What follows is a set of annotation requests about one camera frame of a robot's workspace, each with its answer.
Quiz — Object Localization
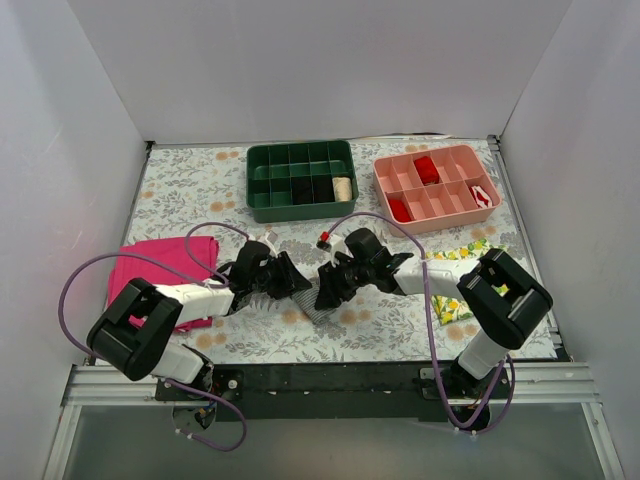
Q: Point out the grey striped boxer underwear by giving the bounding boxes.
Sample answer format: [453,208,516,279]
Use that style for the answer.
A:
[291,283,336,325]

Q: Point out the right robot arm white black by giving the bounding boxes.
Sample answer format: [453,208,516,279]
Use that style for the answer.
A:
[300,228,553,398]

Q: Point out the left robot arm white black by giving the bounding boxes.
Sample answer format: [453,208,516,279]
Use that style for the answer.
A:
[87,240,312,400]

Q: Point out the pink folded cloth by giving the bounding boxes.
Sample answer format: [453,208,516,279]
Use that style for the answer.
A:
[104,236,232,336]

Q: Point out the red rolled cloth lower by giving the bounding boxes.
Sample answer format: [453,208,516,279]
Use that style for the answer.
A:
[388,198,412,223]

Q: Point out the beige rolled sock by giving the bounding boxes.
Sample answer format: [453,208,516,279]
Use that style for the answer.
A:
[332,177,353,202]

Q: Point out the black rolled cloth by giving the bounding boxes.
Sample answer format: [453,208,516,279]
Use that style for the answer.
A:
[291,177,313,205]
[312,176,335,204]

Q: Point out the lemon print folded cloth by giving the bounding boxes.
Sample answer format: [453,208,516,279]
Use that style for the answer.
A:
[426,238,494,326]

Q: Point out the green divided organizer tray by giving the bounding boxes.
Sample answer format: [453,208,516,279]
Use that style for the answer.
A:
[245,140,359,224]

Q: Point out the pink divided organizer tray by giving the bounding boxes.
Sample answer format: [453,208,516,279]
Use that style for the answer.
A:
[373,145,502,236]

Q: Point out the red rolled cloth upper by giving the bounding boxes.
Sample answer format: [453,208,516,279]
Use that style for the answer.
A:
[414,155,440,186]

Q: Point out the red white rolled cloth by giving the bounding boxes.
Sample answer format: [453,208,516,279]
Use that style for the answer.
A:
[469,185,494,209]

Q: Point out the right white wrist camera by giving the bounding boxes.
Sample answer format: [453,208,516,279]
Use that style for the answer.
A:
[316,232,351,266]

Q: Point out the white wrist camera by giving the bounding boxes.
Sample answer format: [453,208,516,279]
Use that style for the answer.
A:
[256,230,278,257]
[316,232,351,266]

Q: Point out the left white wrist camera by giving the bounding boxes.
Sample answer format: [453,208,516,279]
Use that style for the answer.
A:
[256,230,278,257]

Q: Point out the black metal base rail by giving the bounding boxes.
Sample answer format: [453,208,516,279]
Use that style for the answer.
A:
[154,357,501,426]

